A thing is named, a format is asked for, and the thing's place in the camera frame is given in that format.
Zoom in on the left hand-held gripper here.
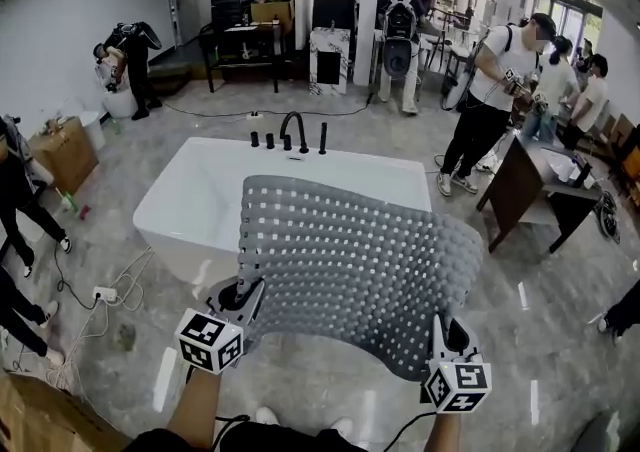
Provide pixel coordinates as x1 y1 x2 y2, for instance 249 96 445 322
174 276 267 376

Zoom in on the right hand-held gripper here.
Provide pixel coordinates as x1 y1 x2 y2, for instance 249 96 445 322
420 313 494 415

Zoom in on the grey pebbled bath mat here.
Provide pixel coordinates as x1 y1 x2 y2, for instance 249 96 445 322
236 174 486 382

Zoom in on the person's left forearm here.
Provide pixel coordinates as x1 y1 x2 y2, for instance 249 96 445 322
166 365 224 447

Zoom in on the person's right forearm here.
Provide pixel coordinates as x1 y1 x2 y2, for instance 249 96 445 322
423 408 462 452

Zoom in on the grey marble floor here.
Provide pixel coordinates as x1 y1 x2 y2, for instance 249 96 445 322
0 24 640 452

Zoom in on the white bathtub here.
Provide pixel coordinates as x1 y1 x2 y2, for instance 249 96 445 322
131 135 434 287

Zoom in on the person's black clothing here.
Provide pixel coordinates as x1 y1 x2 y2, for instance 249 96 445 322
123 418 372 452

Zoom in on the dark wooden desk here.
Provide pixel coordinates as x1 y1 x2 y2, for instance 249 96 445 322
476 131 605 255

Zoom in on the black curved bathtub faucet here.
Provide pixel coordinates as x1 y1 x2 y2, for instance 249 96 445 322
279 110 310 155

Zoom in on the green cleaning brush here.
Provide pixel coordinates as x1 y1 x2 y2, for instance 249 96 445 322
58 189 94 222

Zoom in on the large brown cardboard box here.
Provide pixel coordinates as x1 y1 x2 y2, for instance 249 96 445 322
0 368 132 452

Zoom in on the black metal table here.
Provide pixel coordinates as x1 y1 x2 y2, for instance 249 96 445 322
198 21 282 95

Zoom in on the white marbled vanity cabinet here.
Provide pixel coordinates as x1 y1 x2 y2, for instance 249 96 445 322
308 25 352 98

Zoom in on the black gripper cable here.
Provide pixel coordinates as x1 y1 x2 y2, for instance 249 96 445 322
210 413 251 452
381 409 437 452

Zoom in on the white power cable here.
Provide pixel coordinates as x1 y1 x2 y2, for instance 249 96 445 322
44 245 154 391

